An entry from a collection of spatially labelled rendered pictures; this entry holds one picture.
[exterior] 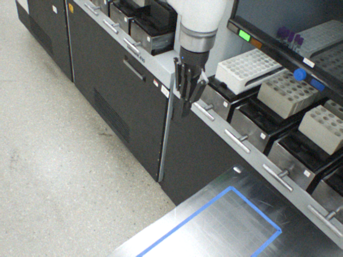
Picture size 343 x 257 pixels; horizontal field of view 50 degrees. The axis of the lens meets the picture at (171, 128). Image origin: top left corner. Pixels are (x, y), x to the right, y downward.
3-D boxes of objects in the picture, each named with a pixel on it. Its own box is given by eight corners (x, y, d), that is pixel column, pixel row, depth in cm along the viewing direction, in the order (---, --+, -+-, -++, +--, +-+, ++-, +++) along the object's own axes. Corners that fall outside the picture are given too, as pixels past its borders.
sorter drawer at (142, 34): (253, 2, 173) (258, -17, 167) (275, 15, 166) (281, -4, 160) (120, 40, 138) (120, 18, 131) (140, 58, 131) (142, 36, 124)
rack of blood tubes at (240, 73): (275, 54, 129) (280, 39, 125) (297, 69, 124) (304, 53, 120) (213, 79, 115) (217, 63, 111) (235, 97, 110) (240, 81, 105)
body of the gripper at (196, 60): (218, 49, 90) (211, 79, 97) (196, 32, 95) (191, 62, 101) (195, 56, 87) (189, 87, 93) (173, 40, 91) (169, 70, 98)
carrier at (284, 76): (306, 110, 106) (314, 94, 102) (301, 112, 105) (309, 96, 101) (276, 88, 112) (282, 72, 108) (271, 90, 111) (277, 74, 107)
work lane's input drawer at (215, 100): (322, 43, 152) (332, 24, 146) (351, 60, 145) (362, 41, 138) (186, 101, 117) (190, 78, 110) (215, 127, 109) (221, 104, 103)
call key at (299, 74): (294, 75, 93) (298, 65, 90) (303, 81, 91) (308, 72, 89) (291, 76, 92) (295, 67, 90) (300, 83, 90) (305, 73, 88)
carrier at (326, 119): (341, 149, 96) (351, 133, 92) (336, 152, 95) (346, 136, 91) (306, 123, 102) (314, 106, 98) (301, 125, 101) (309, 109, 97)
